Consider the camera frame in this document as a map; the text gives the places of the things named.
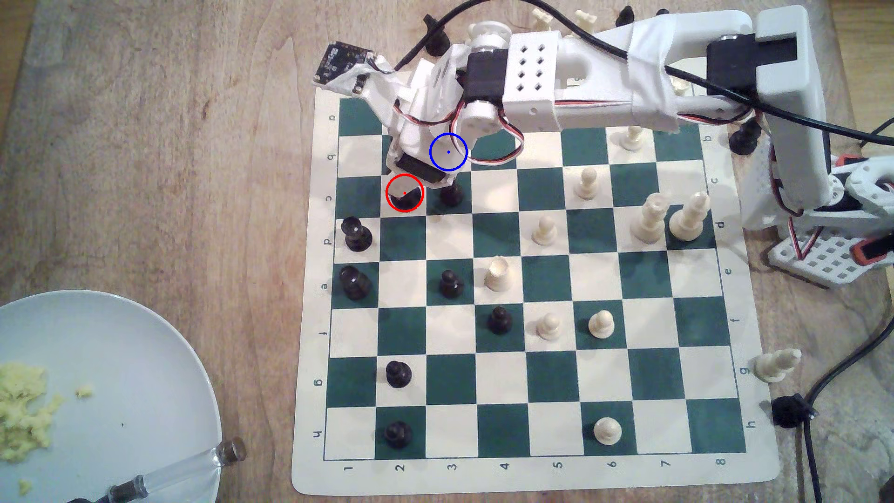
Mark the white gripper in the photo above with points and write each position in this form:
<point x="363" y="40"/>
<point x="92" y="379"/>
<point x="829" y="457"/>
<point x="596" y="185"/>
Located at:
<point x="416" y="168"/>

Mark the black king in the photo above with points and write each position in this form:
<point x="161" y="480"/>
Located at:
<point x="408" y="200"/>

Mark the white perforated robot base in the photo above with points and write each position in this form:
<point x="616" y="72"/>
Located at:
<point x="831" y="265"/>

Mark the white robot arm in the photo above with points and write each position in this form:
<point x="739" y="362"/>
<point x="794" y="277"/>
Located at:
<point x="593" y="77"/>

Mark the green white chess mat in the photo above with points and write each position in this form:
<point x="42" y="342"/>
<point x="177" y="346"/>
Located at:
<point x="538" y="377"/>

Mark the black rook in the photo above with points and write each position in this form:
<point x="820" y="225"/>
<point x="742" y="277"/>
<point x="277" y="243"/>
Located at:
<point x="357" y="236"/>
<point x="355" y="283"/>

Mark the black knight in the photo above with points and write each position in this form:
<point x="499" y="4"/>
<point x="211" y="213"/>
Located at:
<point x="440" y="46"/>

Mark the white rook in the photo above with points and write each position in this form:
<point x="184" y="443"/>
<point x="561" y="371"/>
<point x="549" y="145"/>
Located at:
<point x="499" y="275"/>

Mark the white pawn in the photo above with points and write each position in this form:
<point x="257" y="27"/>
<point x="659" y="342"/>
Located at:
<point x="601" y="325"/>
<point x="607" y="432"/>
<point x="545" y="232"/>
<point x="588" y="184"/>
<point x="550" y="327"/>
<point x="633" y="140"/>

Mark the white knight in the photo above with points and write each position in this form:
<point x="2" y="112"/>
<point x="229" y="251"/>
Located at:
<point x="540" y="13"/>
<point x="582" y="15"/>

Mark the white queen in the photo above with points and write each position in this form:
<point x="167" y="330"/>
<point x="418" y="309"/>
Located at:
<point x="649" y="220"/>

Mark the white tape wrap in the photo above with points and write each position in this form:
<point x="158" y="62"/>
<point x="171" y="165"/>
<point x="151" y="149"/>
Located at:
<point x="653" y="84"/>

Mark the black bishop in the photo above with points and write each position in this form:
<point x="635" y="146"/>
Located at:
<point x="625" y="14"/>
<point x="744" y="140"/>

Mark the white king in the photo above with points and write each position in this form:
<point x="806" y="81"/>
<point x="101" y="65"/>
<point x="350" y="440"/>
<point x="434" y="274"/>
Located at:
<point x="688" y="219"/>

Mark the white round plate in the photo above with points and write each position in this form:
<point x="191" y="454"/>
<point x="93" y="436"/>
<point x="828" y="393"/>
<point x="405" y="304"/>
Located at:
<point x="126" y="363"/>

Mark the small yellow food crumb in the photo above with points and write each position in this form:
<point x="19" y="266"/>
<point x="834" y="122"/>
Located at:
<point x="84" y="391"/>
<point x="24" y="486"/>

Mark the white bishop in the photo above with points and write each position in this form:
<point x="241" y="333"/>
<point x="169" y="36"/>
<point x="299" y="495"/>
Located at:
<point x="774" y="366"/>

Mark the yellow mashed food heap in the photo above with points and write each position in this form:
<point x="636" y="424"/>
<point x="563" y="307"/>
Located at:
<point x="21" y="419"/>

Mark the black round knob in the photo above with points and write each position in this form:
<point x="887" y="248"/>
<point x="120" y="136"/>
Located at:
<point x="789" y="411"/>

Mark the orange black clamp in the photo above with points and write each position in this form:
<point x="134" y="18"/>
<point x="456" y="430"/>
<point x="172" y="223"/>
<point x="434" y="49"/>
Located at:
<point x="873" y="250"/>

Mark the white camera mount tape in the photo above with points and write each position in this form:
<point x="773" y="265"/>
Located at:
<point x="381" y="91"/>

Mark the black camera circuit board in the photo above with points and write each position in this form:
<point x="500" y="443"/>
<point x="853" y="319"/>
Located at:
<point x="342" y="63"/>

